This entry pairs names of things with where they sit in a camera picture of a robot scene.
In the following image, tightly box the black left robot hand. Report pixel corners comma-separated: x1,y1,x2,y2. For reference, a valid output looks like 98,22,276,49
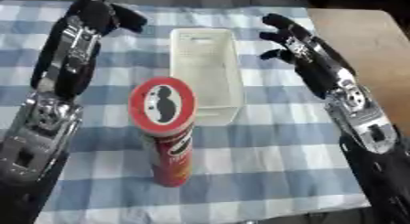
28,0,149,101

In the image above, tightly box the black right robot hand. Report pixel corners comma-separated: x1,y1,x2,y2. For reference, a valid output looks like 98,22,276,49
257,13,359,100

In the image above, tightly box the white plastic basket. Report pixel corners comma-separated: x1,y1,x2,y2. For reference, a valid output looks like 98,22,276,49
167,27,247,127

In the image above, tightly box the red chips can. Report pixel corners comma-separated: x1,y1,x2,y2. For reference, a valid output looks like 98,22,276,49
126,76,199,188

